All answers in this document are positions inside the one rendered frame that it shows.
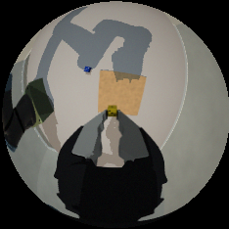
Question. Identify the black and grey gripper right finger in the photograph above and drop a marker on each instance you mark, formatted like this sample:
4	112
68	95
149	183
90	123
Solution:
135	144

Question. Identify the tan square mat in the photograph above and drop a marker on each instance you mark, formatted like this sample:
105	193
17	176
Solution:
122	89

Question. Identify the yellow die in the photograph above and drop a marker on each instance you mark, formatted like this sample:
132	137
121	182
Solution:
112	110

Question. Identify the blue die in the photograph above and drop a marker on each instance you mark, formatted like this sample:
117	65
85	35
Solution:
87	69

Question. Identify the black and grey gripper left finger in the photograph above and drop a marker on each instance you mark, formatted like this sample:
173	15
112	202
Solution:
84	143

